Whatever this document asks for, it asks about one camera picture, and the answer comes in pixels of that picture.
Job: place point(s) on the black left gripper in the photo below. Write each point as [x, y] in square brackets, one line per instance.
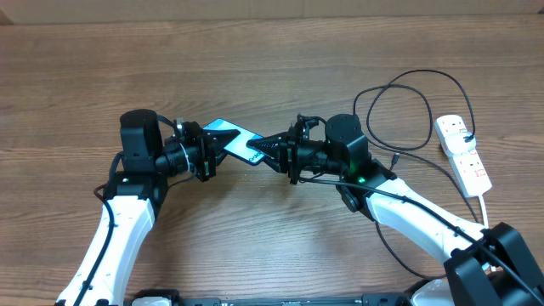
[206, 145]

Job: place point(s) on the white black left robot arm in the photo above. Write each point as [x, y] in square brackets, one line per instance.
[154, 149]

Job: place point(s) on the white charger plug adapter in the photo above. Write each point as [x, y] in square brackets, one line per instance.
[455, 144]

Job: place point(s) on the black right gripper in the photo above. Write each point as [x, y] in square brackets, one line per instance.
[273, 145]

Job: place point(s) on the white power strip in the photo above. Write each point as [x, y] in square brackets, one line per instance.
[468, 167]

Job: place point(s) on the blue Galaxy smartphone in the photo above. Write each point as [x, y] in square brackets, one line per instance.
[238, 147]

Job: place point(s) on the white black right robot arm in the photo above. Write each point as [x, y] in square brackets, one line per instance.
[482, 266]

